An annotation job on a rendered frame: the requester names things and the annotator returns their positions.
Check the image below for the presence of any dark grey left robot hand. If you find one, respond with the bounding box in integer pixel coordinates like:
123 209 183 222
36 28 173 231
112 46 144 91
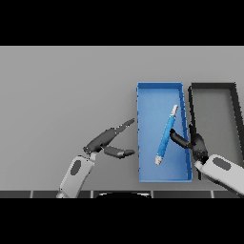
83 117 136 159

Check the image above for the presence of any dark grey rectangular bin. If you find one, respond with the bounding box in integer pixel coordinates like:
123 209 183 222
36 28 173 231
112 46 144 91
187 82 244 166

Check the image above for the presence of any blue pipe with pale ends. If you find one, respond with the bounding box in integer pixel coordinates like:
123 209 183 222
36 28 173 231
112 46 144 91
154 104 179 166

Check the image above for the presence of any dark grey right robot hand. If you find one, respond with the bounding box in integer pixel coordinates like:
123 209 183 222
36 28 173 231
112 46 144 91
169 123 210 181

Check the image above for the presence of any blue rectangular bin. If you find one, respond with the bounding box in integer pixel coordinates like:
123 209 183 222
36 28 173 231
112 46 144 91
136 81 193 183

